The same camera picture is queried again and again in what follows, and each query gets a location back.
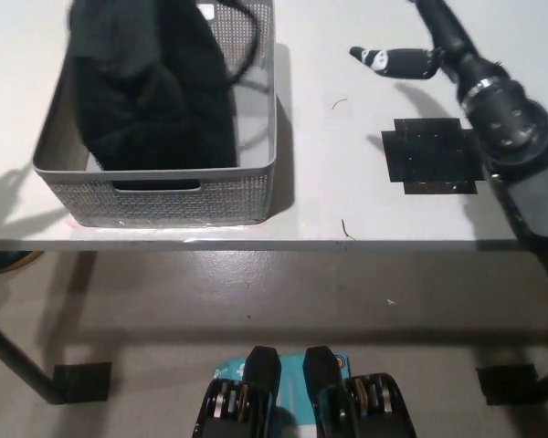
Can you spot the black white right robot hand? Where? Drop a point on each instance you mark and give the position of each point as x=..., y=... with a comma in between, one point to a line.
x=456, y=45

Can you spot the clear adhesive tape strip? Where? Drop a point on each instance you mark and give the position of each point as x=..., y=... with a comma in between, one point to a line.
x=192, y=238

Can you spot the dark metal table leg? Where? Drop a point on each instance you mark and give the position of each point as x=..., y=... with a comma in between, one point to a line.
x=18, y=360

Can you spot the black object with yellow rim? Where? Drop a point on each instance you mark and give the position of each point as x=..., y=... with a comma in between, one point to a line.
x=7, y=264

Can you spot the grey perforated plastic basket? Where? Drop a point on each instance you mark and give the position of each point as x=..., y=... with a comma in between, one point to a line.
x=256, y=150

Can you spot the black tape patch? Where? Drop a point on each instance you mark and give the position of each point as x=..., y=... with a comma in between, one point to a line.
x=431, y=155

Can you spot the dark green lunch bag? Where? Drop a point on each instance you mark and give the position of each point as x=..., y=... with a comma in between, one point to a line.
x=155, y=105

